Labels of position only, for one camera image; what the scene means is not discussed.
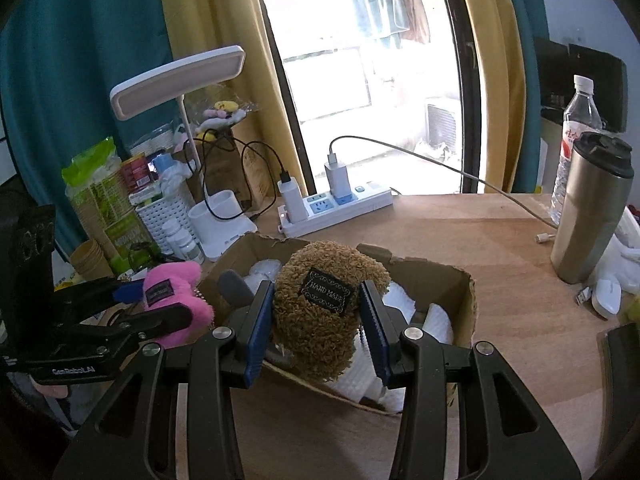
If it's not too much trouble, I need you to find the teal curtain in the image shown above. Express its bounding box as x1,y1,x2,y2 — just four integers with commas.
495,0,547,192
0,0,193,261

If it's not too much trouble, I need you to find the grey dotted sock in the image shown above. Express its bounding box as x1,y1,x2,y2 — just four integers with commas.
217,269,273,311

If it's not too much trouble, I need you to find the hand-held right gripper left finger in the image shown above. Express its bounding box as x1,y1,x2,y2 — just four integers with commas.
56,280,275,480

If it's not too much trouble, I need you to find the white waffle cloth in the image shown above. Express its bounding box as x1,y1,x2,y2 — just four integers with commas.
335,332,408,413

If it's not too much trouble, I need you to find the green paper box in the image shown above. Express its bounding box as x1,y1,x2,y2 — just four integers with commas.
102,207,152,274

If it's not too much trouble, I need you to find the pink plush toy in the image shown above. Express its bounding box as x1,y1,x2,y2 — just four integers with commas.
142,261,217,348

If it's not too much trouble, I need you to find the hanging brown garment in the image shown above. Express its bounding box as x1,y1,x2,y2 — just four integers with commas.
400,0,432,45

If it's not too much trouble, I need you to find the white charger black plug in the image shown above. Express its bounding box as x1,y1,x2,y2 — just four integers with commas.
277,170,309,224

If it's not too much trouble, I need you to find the white plastic basket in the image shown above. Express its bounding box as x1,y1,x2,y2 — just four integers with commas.
135,180,199,256

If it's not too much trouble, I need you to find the green snack bag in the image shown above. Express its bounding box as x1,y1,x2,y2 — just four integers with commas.
61,137,135,242

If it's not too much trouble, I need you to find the white power strip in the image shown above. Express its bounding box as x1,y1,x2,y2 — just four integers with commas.
276,180,395,238

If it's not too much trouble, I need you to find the black appliance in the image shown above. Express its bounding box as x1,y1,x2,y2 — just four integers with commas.
534,37,629,133

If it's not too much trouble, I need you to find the white computer mouse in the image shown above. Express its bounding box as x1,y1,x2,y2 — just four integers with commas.
591,279,624,319

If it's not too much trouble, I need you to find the cardboard box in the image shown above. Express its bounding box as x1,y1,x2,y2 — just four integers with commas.
200,232,477,413

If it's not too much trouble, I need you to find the white desk lamp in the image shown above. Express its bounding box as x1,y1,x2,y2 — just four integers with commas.
110,45,259,262

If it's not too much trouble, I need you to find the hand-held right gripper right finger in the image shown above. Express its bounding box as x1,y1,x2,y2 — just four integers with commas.
357,280,583,480

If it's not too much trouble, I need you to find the black window frame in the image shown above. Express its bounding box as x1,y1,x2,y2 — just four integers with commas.
251,0,317,192
432,0,484,196

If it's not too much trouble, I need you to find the yellow curtain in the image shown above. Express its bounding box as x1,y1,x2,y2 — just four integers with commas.
159,0,302,198
452,0,532,194

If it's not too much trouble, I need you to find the clear water bottle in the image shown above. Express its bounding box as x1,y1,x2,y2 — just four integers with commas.
550,75,604,227

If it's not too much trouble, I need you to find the white pill bottle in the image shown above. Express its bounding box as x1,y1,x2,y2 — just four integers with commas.
177,232,206,266
162,218,184,256

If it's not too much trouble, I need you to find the white charger with cable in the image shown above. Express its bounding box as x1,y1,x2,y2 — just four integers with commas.
325,152,354,206

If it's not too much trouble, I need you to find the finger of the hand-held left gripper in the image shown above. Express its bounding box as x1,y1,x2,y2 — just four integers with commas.
52,276,147,319
24,304,196,362

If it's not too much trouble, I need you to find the dark grey box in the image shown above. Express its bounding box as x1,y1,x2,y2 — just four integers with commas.
599,322,640,461

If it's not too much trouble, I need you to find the black cable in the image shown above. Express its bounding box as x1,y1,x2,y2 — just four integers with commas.
199,135,292,222

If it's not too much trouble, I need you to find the steel travel tumbler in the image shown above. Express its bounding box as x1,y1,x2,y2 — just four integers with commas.
550,131,636,285

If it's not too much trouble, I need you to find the bagged yellow plush toy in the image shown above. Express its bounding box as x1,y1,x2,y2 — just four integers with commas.
192,97,261,137

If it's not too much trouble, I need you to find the beige cabinet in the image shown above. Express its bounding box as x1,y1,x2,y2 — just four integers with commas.
539,110,567,192

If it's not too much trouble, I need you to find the red can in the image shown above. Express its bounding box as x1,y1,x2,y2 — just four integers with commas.
120,155,161,194

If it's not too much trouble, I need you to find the brown plush toy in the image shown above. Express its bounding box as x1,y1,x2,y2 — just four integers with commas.
272,241,392,382

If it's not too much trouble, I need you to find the white plastic bag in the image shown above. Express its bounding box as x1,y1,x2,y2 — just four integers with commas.
595,205,640,296

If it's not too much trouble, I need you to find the outdoor air conditioner unit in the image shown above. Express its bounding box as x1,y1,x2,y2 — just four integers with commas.
424,97,464,154

